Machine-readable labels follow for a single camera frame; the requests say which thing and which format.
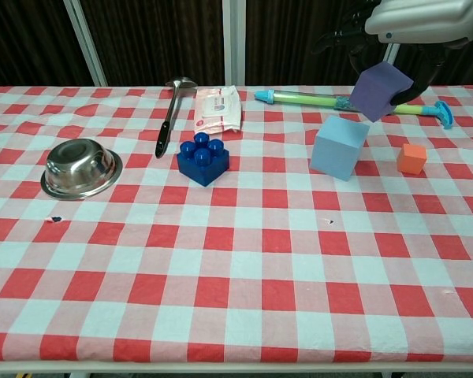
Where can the red white checkered tablecloth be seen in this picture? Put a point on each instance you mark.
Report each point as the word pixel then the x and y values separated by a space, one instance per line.
pixel 220 267

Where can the green blue water squirt toy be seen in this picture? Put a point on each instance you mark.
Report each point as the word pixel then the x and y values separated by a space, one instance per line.
pixel 299 97

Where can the white metal frame post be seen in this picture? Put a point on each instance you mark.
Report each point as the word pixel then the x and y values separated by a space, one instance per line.
pixel 84 43
pixel 392 51
pixel 233 39

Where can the dark blue building block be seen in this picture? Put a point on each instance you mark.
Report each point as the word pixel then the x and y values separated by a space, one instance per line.
pixel 203 165

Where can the stainless steel bowl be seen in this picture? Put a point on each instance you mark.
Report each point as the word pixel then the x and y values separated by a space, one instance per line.
pixel 79 165

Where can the small orange foam cube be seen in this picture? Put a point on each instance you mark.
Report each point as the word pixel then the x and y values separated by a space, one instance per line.
pixel 412 159

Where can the white table frame edge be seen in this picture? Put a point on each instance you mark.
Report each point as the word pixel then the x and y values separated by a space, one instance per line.
pixel 220 371

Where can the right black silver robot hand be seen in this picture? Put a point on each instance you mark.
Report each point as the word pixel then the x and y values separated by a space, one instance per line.
pixel 418 19

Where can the pink white wet wipes pack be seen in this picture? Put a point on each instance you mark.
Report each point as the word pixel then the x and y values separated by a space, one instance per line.
pixel 218 110

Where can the purple foam cube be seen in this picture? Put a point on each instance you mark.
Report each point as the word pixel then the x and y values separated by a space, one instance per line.
pixel 376 92

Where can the large light blue foam cube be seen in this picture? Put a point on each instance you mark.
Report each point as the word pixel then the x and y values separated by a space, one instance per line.
pixel 337 149

